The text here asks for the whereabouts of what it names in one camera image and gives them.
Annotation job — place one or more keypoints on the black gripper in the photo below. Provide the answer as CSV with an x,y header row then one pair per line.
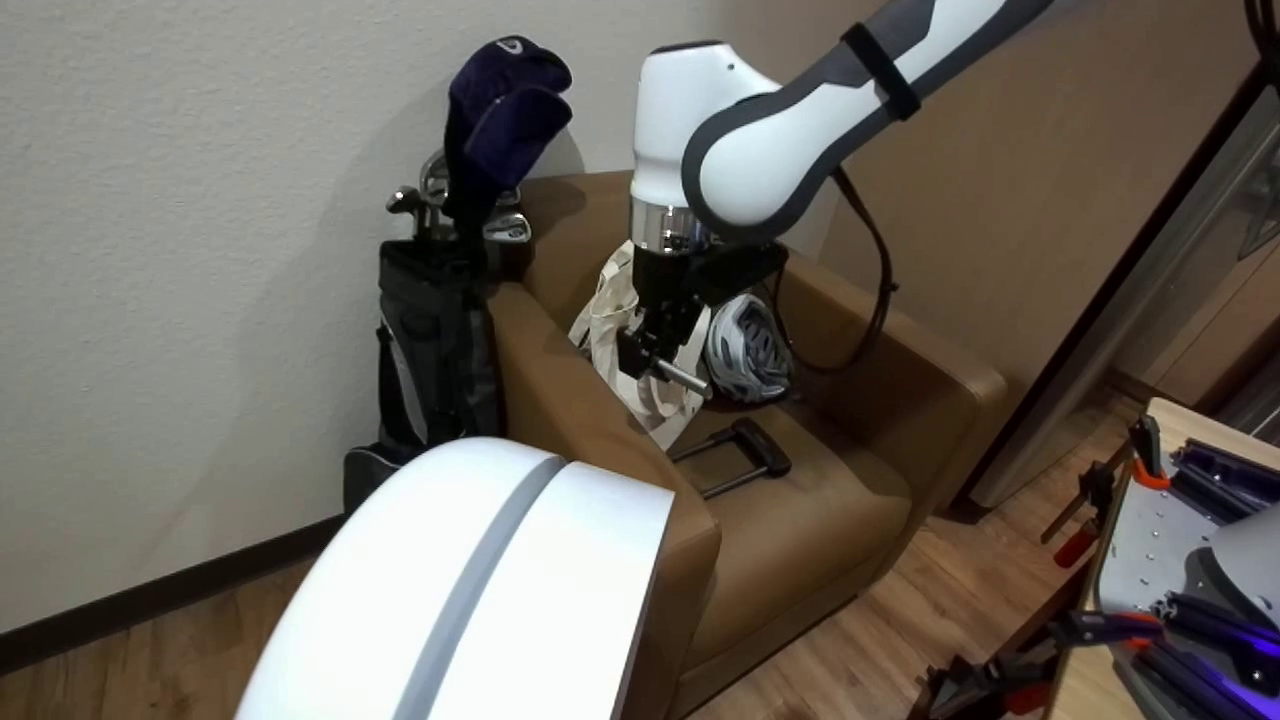
x,y
664,284

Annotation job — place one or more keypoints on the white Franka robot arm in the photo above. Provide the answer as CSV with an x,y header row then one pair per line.
x,y
762,134

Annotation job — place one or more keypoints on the cream canvas tote bag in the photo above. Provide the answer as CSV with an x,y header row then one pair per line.
x,y
604,325

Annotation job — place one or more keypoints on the silver golf club head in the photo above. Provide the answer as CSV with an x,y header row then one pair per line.
x,y
507,227

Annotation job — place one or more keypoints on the black golf bag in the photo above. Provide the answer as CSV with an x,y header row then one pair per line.
x,y
440,346

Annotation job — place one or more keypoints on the brown armchair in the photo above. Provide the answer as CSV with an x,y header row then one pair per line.
x,y
802,532

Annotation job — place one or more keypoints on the white bladeless tower fan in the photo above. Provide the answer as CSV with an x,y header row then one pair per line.
x,y
533,600

